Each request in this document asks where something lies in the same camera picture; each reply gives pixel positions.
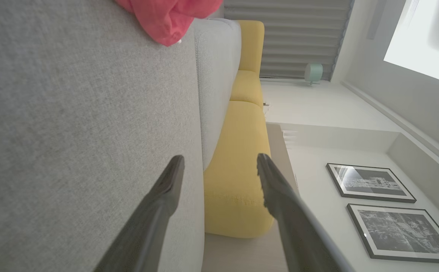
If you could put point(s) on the black framed monochrome picture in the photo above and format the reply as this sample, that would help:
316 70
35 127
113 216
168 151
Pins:
404 234
370 183

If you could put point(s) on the large grey sofa seat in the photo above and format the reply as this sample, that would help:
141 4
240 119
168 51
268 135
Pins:
76 124

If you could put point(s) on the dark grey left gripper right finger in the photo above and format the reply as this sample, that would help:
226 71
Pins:
294 226

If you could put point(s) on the yellow cushion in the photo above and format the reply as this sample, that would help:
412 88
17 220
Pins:
238 166

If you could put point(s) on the bright white light panel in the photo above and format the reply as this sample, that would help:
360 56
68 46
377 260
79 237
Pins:
427 34

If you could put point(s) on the red basketball jersey white trim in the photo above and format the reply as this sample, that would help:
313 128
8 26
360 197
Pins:
166 19

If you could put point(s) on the mint green round fan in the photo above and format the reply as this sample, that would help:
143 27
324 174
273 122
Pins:
313 72

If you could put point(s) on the grey sofa backrest cushion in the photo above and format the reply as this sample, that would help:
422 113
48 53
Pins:
217 83

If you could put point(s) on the grey window blind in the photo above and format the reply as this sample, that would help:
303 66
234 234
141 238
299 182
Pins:
291 37

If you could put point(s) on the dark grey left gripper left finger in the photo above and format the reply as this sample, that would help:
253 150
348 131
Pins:
155 223

